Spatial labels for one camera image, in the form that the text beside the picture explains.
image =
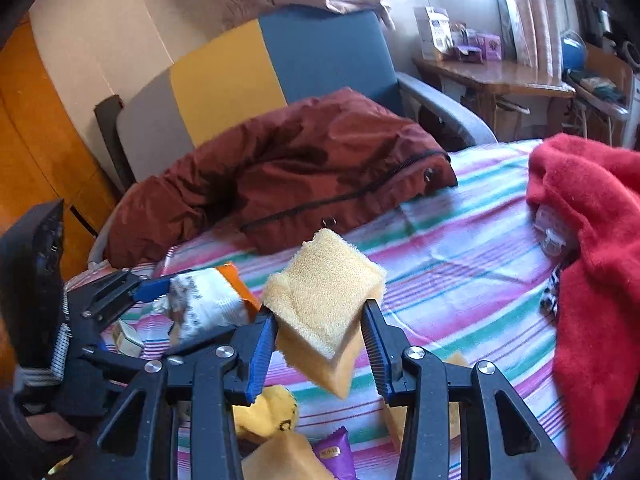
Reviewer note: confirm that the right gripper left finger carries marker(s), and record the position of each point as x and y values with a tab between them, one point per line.
218	370

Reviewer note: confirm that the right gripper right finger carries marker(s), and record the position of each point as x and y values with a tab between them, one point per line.
500	437

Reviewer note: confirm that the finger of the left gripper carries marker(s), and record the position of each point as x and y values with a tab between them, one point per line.
150	288
103	358

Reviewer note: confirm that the white orange snack packet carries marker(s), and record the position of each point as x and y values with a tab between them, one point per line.
203	299

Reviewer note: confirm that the yellow sponge block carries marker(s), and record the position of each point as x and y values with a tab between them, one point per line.
317	300

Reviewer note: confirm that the small cream box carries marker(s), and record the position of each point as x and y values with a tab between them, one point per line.
127	340

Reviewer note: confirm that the purple snack packet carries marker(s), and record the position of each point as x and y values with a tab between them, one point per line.
335	454

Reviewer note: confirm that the tan sponge in front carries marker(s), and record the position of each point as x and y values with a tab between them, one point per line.
287	455

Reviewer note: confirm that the striped bed sheet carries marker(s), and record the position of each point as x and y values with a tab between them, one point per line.
464	273

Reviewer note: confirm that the wooden wardrobe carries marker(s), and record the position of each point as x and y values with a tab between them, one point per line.
42	155

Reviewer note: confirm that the grey yellow blue headboard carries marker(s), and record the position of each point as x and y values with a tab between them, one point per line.
265	64

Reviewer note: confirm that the dark red jacket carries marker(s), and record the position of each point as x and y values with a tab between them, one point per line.
335	162

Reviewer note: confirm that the red fleece garment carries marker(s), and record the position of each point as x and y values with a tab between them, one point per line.
594	189

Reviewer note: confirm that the wooden desk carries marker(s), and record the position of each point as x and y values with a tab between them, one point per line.
493	79

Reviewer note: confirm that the white box on desk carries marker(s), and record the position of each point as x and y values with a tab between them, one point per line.
434	32

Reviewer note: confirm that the purple box on desk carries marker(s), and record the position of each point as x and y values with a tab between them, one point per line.
491	47

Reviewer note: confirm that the blue globe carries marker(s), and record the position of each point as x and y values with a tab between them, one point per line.
574	51

